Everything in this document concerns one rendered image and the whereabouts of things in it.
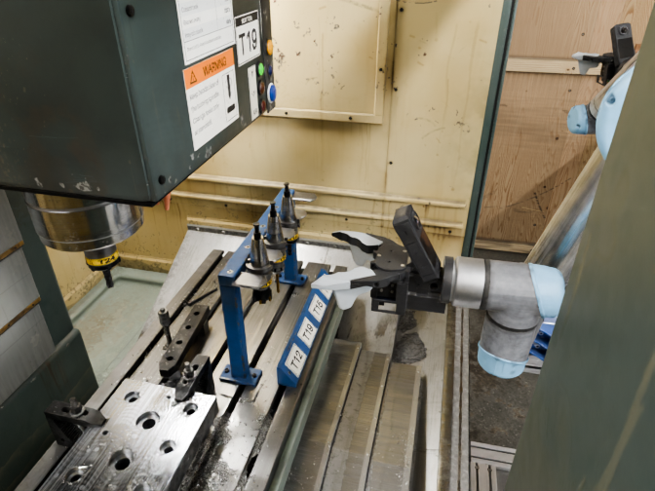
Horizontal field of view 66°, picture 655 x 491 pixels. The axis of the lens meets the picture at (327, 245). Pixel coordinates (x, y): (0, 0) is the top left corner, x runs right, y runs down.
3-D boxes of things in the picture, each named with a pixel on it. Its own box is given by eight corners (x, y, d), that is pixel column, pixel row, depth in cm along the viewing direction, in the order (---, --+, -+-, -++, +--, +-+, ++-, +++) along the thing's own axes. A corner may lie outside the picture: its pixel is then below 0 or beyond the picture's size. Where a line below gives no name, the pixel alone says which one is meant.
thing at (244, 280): (270, 278, 114) (270, 275, 114) (262, 291, 110) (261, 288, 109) (241, 274, 115) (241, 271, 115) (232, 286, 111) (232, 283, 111)
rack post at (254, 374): (262, 372, 131) (253, 279, 115) (255, 387, 126) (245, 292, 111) (227, 365, 133) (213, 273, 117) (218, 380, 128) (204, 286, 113)
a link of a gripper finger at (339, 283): (319, 322, 72) (375, 306, 75) (319, 289, 69) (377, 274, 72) (311, 310, 74) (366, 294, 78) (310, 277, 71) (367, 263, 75)
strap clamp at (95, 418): (118, 444, 112) (102, 397, 104) (109, 457, 110) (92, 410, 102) (66, 433, 115) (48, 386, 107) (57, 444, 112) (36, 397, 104)
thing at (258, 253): (251, 256, 118) (250, 232, 115) (270, 257, 118) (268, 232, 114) (248, 267, 114) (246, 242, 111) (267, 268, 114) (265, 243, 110)
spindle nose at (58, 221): (89, 199, 89) (70, 133, 83) (166, 212, 85) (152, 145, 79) (15, 243, 77) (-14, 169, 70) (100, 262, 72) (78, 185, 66)
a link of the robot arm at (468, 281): (485, 277, 69) (482, 246, 76) (451, 273, 70) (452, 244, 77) (477, 320, 73) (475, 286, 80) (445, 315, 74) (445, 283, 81)
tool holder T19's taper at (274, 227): (267, 234, 127) (266, 209, 124) (285, 234, 127) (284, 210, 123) (264, 243, 123) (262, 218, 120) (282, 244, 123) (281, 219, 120)
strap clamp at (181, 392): (214, 387, 126) (208, 343, 119) (191, 430, 116) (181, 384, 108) (203, 385, 127) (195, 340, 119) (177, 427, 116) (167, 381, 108)
